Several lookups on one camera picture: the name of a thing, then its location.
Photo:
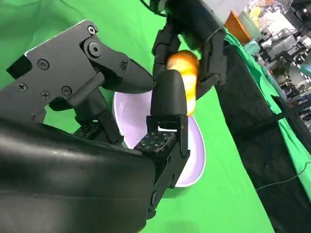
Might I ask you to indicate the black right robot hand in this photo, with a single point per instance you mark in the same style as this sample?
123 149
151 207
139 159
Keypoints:
73 170

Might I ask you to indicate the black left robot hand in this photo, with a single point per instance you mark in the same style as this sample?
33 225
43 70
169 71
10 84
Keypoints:
194 24

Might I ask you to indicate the orange and white bread roll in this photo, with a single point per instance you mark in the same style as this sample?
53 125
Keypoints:
189 70

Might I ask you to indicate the orange box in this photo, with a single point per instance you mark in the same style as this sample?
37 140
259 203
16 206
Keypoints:
235 26

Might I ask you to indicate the pale green container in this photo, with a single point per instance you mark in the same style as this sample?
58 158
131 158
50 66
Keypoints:
251 24

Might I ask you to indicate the grey workshop machine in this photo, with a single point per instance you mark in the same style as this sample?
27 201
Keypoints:
279 36

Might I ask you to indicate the lilac plate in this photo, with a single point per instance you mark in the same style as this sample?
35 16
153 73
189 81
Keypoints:
194 150

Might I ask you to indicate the black backdrop cloth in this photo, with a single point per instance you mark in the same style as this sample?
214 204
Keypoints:
255 150

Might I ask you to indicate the green cloth behind table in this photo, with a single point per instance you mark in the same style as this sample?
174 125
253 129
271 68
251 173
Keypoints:
297 150

